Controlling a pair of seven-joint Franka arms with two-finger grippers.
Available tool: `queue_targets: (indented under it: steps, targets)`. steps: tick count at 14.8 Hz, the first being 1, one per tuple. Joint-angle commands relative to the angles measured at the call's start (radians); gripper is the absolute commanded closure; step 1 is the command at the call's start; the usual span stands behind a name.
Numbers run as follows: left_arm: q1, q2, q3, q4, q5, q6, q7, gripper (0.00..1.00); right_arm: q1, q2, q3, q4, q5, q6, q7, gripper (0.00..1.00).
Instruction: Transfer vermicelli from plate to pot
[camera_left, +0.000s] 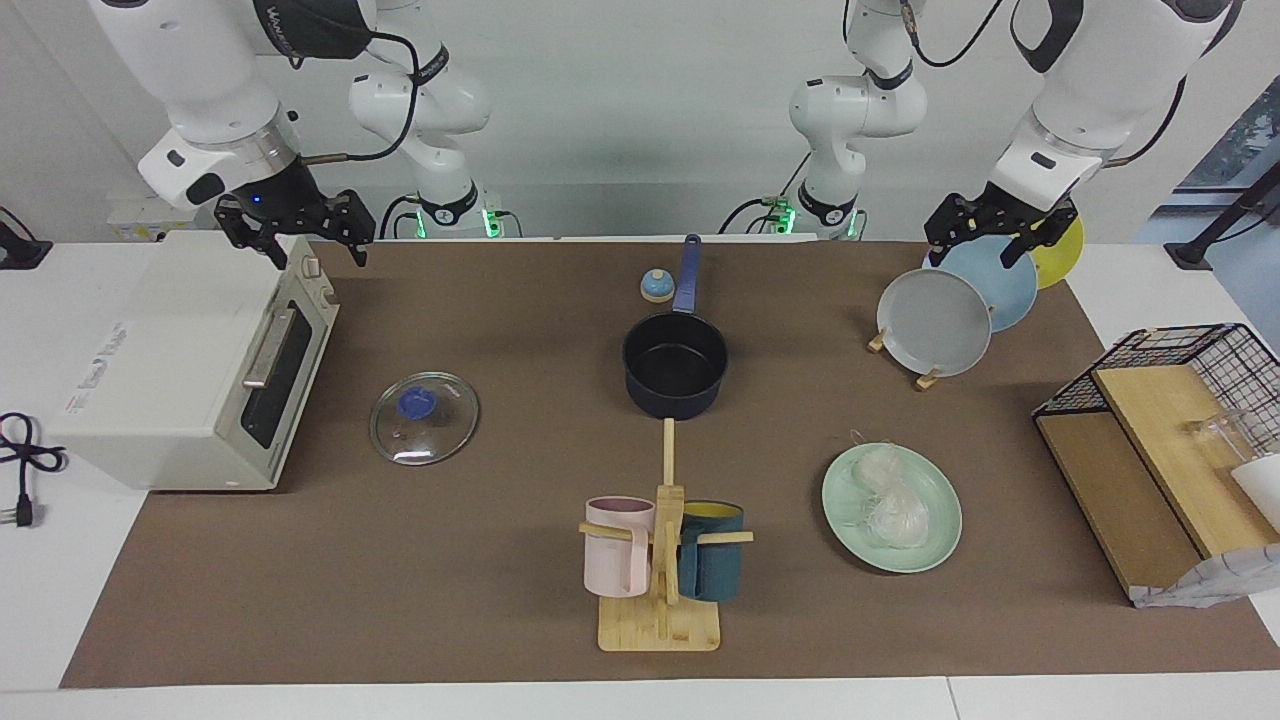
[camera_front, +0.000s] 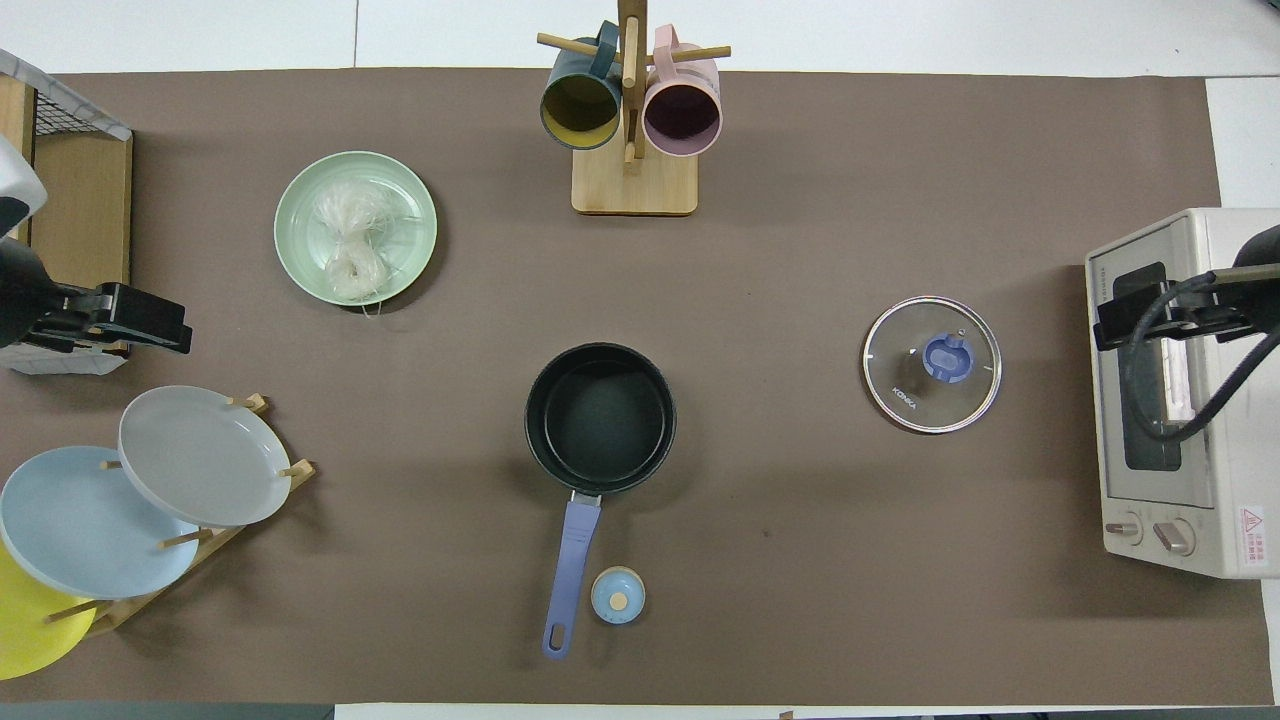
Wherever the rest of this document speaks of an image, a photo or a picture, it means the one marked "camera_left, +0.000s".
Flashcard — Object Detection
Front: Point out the glass lid with blue knob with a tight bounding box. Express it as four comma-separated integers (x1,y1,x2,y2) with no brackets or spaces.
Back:
369,371,481,467

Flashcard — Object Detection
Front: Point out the white vermicelli bundle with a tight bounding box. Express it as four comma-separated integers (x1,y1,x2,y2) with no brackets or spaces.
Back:
850,430,931,549

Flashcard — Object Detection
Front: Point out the light blue plate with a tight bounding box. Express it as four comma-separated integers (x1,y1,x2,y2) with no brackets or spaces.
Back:
922,234,1039,333

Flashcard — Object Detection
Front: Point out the yellow plate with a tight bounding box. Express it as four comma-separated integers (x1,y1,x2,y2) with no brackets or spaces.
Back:
1030,215,1085,291

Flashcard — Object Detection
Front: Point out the grey plate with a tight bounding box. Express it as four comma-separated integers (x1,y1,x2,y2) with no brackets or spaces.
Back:
877,268,993,379

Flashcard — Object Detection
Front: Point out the wooden plate rack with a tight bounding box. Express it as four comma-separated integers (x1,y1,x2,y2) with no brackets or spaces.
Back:
867,318,943,392

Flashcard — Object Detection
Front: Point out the light green plate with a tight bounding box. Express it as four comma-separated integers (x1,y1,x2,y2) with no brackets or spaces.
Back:
821,442,963,574

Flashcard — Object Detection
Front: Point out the white power strip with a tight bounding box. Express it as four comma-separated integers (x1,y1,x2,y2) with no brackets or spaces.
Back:
108,195,216,243

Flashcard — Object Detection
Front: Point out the white toaster oven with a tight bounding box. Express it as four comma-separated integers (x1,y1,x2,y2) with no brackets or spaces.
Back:
48,230,341,493

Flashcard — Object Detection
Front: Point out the black table clamp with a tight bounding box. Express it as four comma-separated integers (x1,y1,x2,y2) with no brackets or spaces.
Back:
1163,160,1280,269
0,207,53,271

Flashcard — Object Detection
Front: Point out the wooden shelf rack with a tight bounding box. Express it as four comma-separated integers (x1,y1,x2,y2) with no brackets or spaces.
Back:
1035,365,1280,601

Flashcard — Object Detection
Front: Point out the clear glass cup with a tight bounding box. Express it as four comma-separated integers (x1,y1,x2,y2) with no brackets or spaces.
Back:
1185,410,1263,466

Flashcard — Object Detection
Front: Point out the dark blue saucepan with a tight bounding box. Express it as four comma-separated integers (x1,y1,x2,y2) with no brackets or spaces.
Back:
622,234,729,421

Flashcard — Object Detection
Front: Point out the brown table mat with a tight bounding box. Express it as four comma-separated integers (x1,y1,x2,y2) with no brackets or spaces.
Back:
60,240,1280,689

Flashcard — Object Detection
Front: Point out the white cup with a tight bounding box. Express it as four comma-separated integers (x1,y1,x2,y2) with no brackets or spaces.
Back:
1230,455,1280,531

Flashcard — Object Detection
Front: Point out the marble patterned panel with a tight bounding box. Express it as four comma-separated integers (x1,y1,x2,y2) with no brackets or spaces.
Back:
1130,545,1280,609

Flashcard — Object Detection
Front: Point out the dark teal mug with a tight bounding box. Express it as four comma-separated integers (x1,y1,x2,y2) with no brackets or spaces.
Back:
677,501,745,602

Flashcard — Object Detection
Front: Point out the pink mug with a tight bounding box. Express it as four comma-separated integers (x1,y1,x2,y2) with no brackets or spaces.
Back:
584,496,657,599

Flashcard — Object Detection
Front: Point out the wooden mug rack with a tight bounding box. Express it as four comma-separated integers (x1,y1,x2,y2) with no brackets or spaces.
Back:
578,418,754,653

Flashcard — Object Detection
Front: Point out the black base cable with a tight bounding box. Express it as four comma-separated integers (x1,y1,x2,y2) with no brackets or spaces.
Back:
718,150,813,237
378,193,421,241

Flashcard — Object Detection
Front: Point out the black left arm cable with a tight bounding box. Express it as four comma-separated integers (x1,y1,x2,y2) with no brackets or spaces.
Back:
900,0,1191,169

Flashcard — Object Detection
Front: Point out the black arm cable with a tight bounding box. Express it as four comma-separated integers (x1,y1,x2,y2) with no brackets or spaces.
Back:
900,0,1191,169
296,28,422,166

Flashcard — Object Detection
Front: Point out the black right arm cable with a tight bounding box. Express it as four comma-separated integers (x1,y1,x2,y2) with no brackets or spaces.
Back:
296,28,422,166

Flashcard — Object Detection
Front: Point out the black wire basket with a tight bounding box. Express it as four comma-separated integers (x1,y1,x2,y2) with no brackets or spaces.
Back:
1032,323,1280,456

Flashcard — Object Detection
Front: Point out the black power cord with plug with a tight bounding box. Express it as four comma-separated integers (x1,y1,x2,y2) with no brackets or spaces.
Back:
0,412,69,529

